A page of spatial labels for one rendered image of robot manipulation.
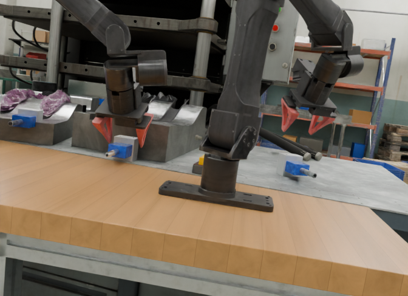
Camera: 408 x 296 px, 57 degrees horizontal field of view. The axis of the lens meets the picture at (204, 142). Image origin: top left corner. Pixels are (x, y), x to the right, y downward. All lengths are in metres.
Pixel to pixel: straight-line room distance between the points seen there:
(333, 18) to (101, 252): 0.62
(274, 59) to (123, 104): 1.05
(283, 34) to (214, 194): 1.21
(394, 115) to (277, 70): 6.21
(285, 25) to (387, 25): 6.22
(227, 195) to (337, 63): 0.40
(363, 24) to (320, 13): 7.04
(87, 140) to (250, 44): 0.53
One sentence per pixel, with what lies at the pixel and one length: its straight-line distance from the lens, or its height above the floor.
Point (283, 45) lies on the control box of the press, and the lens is 1.76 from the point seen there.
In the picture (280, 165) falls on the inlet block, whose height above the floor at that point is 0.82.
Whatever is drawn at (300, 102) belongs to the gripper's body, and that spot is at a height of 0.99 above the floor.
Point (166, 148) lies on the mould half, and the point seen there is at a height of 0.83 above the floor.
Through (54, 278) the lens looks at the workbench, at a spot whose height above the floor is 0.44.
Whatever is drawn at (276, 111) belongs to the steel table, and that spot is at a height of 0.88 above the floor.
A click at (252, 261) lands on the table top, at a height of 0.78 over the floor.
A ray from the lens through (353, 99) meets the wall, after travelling 7.70.
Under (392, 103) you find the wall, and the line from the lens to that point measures 7.84.
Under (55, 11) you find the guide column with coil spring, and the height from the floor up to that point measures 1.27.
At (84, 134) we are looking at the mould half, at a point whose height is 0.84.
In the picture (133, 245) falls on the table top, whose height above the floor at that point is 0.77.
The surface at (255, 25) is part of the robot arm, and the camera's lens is 0.66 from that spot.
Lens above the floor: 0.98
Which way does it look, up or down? 7 degrees down
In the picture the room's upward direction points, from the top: 7 degrees clockwise
